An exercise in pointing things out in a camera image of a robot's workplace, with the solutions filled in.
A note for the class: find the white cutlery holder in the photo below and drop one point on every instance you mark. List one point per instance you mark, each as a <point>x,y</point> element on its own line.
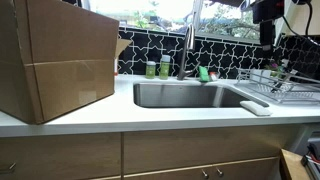
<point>260,75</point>

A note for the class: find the small pink flower plant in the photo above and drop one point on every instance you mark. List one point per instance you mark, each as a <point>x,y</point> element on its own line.
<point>274,65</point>

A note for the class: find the kitchen window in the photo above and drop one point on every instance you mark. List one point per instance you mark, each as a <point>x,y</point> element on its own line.
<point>160,13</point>

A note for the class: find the small green soap bottle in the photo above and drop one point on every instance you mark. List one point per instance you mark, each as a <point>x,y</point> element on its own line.
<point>150,70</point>

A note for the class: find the white sponge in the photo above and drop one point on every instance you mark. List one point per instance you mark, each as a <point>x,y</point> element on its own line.
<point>255,108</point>

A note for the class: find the white framed sign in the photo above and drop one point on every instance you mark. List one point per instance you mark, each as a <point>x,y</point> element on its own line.
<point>116,68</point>

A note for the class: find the wooden robot platform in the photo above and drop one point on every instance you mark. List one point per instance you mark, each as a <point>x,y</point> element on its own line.
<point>293,166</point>

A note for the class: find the round metal cabinet knob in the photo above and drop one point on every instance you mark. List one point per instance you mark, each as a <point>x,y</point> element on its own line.
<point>219,171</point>
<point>205,173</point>

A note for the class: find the brown cardboard box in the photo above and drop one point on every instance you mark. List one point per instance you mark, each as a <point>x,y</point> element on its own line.
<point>66,60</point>

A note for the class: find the black camera on mount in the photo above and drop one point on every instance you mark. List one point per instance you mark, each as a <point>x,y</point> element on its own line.
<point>266,13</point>

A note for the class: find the stainless steel sink basin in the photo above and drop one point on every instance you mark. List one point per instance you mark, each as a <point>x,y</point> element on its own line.
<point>180,95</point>

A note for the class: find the chrome gooseneck faucet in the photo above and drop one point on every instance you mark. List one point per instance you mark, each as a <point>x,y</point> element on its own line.
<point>186,53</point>

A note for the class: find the tall green soap bottle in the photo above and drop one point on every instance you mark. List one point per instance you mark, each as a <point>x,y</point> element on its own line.
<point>164,68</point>

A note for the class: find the red plastic scrubber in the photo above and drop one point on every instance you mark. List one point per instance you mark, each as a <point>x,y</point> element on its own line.
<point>213,76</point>

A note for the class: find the wide wooden drawer front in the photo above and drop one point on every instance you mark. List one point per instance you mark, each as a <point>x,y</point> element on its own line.
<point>206,146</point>

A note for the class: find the green sponge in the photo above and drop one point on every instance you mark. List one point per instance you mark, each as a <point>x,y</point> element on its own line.
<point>203,74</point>

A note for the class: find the wooden cabinet doors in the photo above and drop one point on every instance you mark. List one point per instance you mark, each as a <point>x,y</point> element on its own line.
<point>240,170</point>

